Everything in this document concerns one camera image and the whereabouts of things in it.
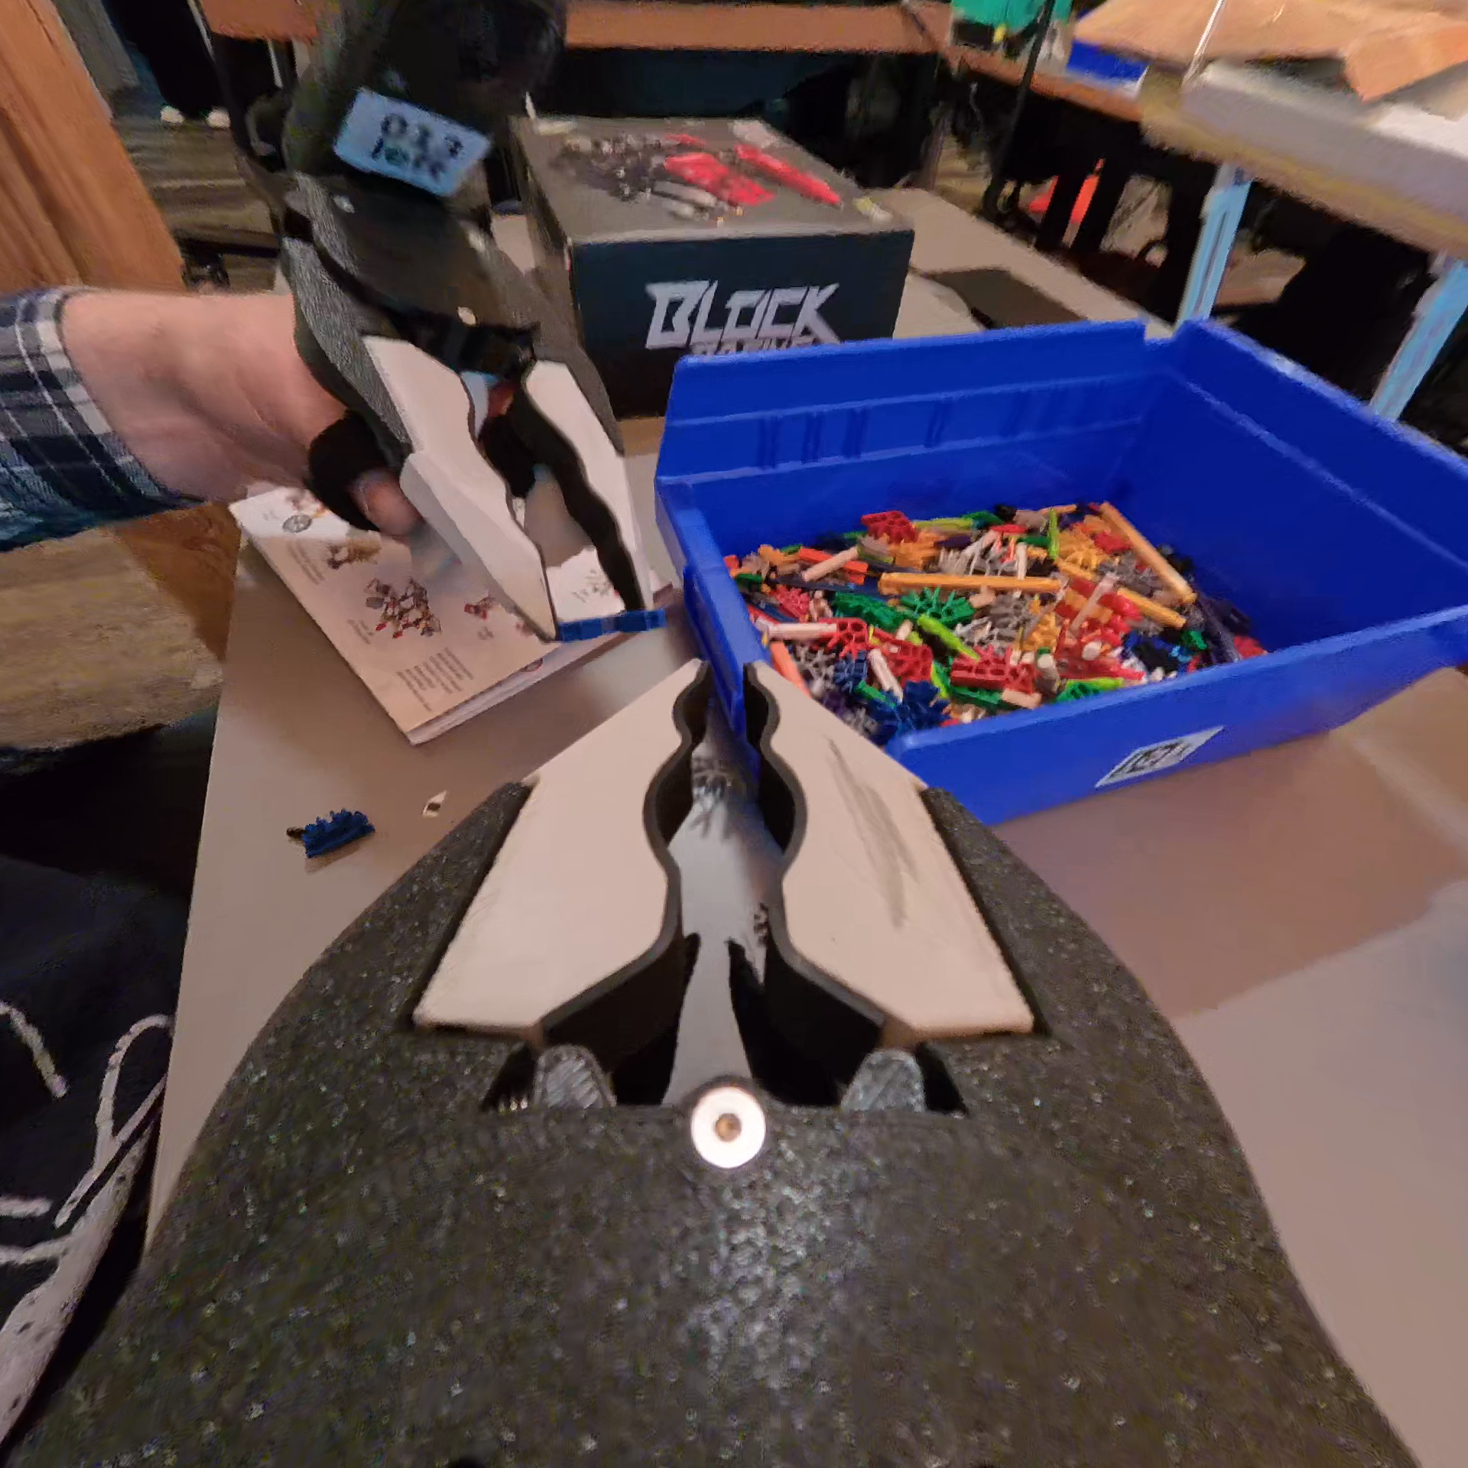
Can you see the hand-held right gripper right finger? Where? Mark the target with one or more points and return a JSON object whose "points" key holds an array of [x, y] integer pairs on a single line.
{"points": [[884, 909]]}

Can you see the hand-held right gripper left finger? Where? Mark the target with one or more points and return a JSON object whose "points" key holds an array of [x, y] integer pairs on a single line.
{"points": [[553, 909]]}

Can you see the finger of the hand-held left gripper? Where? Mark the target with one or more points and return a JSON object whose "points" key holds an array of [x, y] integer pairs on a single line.
{"points": [[448, 460], [582, 438]]}

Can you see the blue double snowflake connector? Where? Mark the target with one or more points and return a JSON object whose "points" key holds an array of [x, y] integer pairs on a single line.
{"points": [[607, 622]]}

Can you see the grey snowflake connector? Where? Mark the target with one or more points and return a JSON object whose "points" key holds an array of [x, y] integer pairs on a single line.
{"points": [[722, 790]]}

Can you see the blue plastic bin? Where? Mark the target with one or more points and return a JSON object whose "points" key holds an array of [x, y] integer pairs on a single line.
{"points": [[1030, 400]]}

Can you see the person's left forearm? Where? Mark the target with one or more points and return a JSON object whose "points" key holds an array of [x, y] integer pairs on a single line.
{"points": [[60, 424]]}

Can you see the person's left hand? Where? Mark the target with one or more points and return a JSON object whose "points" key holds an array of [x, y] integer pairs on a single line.
{"points": [[198, 392]]}

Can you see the black printed cardboard box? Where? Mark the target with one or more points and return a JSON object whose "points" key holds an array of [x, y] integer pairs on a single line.
{"points": [[737, 310]]}

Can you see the toy instruction booklet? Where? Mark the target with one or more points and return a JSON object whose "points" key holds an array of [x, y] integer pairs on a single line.
{"points": [[461, 675]]}

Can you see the blue connector with black peg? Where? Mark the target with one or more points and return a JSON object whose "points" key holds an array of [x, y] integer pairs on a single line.
{"points": [[338, 830]]}

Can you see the pile of colourful construction pieces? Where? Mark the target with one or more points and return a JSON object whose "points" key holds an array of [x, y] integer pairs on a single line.
{"points": [[1010, 621]]}

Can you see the wooden desk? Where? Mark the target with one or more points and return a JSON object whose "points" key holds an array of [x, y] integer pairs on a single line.
{"points": [[750, 26]]}

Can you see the black flat pad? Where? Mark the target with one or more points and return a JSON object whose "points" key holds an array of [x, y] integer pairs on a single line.
{"points": [[1005, 298]]}

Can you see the person's black printed shirt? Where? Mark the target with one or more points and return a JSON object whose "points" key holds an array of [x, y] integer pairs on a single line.
{"points": [[78, 944]]}

